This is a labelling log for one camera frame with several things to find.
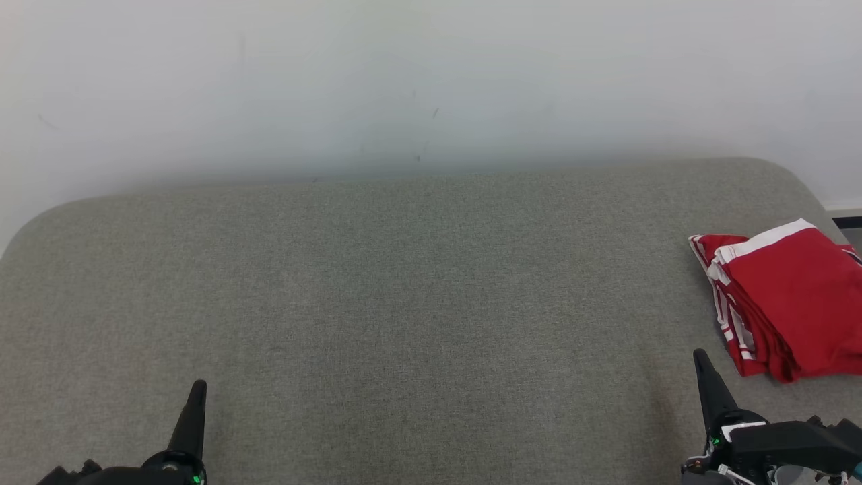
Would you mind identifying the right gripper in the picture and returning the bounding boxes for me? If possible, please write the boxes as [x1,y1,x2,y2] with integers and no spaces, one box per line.
[682,348,862,474]

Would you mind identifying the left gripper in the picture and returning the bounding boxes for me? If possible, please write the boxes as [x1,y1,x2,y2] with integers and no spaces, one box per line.
[37,379,208,485]

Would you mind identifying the red basketball jersey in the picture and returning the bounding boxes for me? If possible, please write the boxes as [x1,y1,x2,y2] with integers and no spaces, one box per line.
[688,234,862,378]

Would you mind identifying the red shorts with white stripe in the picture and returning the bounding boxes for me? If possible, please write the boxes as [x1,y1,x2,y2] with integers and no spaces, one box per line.
[707,218,862,384]

